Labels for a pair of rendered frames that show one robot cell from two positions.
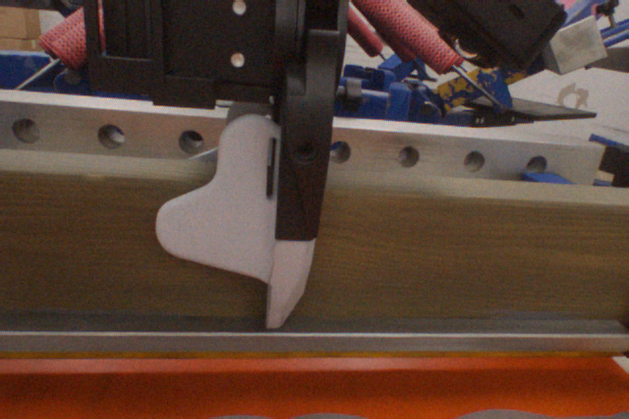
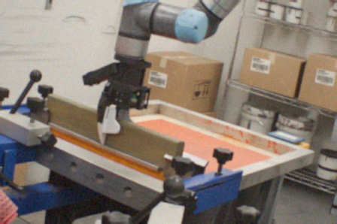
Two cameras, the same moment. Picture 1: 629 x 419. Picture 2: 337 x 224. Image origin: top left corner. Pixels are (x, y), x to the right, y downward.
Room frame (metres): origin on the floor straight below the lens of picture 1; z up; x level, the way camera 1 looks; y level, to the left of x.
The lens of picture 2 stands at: (1.19, 1.10, 1.41)
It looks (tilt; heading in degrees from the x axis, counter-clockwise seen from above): 12 degrees down; 223
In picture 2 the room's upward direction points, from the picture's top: 11 degrees clockwise
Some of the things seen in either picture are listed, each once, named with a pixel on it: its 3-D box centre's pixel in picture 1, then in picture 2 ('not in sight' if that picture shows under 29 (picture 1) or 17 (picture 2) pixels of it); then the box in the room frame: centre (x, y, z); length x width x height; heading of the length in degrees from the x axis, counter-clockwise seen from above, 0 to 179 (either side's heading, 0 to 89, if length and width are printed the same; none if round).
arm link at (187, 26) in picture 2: not in sight; (181, 23); (0.13, 0.12, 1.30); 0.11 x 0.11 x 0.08; 22
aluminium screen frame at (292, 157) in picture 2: not in sight; (157, 143); (-0.01, -0.02, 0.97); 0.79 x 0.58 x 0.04; 10
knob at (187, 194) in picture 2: not in sight; (173, 205); (0.37, 0.40, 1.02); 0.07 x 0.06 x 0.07; 10
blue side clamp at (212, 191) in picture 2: not in sight; (196, 192); (0.18, 0.29, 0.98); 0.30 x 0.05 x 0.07; 10
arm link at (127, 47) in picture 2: not in sight; (132, 46); (0.18, 0.03, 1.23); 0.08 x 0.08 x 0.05
